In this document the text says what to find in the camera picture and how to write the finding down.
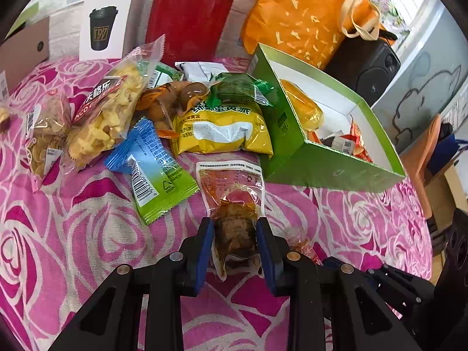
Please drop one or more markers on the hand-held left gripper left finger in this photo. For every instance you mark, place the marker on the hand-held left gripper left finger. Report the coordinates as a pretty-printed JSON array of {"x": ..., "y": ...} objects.
[{"x": 206, "y": 256}]

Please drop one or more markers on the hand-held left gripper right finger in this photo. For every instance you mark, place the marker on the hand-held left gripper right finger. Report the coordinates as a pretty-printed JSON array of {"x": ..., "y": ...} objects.
[{"x": 265, "y": 256}]

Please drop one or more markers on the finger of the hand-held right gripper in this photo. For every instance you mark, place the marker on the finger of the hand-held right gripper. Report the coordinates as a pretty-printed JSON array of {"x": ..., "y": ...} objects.
[{"x": 402, "y": 289}]

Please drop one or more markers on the clear braised meat packet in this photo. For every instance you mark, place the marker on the clear braised meat packet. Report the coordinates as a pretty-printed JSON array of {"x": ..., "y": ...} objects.
[{"x": 230, "y": 190}]

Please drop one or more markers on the green cardboard box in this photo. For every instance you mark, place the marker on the green cardboard box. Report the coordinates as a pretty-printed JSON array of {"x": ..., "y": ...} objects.
[{"x": 329, "y": 170}]

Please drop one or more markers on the blue green snack packet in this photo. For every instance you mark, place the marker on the blue green snack packet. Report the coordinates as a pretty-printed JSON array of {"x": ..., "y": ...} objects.
[{"x": 150, "y": 164}]

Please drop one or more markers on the brown braised egg packet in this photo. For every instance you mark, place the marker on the brown braised egg packet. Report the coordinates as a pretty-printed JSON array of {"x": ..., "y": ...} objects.
[{"x": 190, "y": 95}]

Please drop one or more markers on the dark green snack packet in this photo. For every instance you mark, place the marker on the dark green snack packet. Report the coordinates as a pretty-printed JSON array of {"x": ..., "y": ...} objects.
[{"x": 241, "y": 89}]

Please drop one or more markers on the small clear chips packet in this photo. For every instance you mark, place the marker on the small clear chips packet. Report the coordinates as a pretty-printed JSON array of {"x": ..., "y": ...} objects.
[{"x": 45, "y": 135}]

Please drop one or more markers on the blue bag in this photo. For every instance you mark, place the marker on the blue bag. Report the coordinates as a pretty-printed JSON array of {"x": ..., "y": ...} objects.
[{"x": 442, "y": 150}]

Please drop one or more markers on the orange chair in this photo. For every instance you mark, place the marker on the orange chair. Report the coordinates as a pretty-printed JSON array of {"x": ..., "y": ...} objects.
[{"x": 420, "y": 153}]

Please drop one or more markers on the pink rose tablecloth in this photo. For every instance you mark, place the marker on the pink rose tablecloth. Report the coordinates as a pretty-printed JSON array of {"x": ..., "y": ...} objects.
[{"x": 91, "y": 245}]

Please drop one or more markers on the yellow pie packet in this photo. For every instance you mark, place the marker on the yellow pie packet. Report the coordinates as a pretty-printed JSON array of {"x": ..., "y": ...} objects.
[{"x": 223, "y": 131}]

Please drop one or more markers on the white dark snack packet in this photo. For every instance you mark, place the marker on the white dark snack packet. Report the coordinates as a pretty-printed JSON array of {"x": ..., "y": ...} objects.
[{"x": 338, "y": 142}]

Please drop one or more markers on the red orange snack packet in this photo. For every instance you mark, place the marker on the red orange snack packet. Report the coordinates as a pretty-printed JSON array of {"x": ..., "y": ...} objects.
[{"x": 360, "y": 139}]

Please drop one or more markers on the orange brown snack packet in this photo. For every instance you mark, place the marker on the orange brown snack packet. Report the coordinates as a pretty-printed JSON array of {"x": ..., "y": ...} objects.
[{"x": 157, "y": 113}]

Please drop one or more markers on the yellow snack packet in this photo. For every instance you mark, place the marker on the yellow snack packet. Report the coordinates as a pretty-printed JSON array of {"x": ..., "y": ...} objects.
[{"x": 301, "y": 106}]

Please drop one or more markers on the large clear chips packet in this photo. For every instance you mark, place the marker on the large clear chips packet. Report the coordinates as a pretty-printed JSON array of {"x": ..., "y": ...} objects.
[{"x": 109, "y": 109}]

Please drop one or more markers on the cartoon printed glass panel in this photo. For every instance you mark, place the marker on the cartoon printed glass panel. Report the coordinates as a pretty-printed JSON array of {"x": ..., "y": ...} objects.
[{"x": 424, "y": 80}]

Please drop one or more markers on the green white snack packet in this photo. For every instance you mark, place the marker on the green white snack packet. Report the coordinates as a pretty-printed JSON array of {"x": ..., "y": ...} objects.
[{"x": 164, "y": 75}]

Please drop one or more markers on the black speaker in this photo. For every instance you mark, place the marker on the black speaker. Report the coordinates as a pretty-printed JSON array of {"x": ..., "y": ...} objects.
[{"x": 369, "y": 69}]

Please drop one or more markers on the small black device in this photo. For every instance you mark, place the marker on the small black device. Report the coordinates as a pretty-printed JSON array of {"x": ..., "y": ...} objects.
[{"x": 387, "y": 34}]

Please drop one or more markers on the red thermos jug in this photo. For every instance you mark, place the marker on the red thermos jug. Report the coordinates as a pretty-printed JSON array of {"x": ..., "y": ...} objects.
[{"x": 190, "y": 11}]

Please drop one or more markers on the orange tote bag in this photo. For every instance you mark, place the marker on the orange tote bag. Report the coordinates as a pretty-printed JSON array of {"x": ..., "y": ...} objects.
[{"x": 303, "y": 11}]

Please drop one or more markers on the white box with cup print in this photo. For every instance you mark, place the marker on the white box with cup print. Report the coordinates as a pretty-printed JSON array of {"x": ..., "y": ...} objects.
[{"x": 106, "y": 22}]

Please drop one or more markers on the brown cardboard box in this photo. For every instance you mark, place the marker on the brown cardboard box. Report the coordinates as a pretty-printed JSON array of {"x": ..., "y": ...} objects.
[{"x": 22, "y": 55}]

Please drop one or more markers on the green box lid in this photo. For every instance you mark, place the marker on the green box lid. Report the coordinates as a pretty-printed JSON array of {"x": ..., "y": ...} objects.
[{"x": 23, "y": 20}]

